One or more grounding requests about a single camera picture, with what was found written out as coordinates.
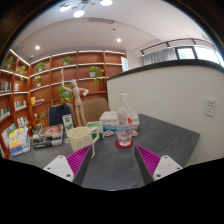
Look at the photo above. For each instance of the flat round red coaster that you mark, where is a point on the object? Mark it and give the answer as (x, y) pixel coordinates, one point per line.
(117, 145)

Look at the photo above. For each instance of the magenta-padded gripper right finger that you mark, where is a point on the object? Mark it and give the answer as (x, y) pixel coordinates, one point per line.
(156, 165)

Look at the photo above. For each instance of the white and green drink carton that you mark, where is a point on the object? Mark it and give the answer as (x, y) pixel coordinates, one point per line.
(68, 123)

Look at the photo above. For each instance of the grey curtain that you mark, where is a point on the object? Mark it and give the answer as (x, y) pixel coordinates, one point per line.
(159, 56)

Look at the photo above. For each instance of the white wall sign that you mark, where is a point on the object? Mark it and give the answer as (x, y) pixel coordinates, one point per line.
(124, 64)

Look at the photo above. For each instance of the stack of white boxes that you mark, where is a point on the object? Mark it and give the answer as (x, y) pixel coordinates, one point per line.
(108, 120)

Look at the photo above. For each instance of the dark navy chair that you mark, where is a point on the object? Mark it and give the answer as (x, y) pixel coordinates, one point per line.
(58, 115)

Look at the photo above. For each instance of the window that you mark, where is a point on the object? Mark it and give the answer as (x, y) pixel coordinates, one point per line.
(200, 54)

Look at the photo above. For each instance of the wooden artist mannequin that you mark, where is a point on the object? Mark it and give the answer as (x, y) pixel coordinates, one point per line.
(77, 100)

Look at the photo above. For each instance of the clear plastic water bottle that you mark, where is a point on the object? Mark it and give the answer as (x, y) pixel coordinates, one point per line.
(124, 120)

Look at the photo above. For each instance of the stack of colourful books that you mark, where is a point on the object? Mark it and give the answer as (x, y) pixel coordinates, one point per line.
(16, 141)

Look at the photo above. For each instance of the black curtain rail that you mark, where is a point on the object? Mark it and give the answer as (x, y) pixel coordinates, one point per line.
(173, 43)

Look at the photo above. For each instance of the stack of dark books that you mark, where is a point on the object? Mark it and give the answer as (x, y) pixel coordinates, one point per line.
(48, 135)

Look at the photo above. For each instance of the small green and white box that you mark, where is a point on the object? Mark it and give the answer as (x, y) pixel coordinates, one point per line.
(97, 128)

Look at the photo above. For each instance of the recessed ceiling spotlight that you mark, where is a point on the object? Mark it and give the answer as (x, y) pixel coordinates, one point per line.
(119, 40)
(37, 47)

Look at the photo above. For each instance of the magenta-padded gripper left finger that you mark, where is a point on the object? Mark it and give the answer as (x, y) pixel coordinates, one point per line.
(71, 163)

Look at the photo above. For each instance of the branched ceiling lamp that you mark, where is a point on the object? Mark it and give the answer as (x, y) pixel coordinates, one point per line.
(83, 6)

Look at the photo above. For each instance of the tan upholstered chair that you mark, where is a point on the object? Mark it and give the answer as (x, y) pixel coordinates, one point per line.
(96, 110)

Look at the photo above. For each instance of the orange wooden shelf unit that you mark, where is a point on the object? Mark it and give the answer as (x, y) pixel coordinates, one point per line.
(46, 86)

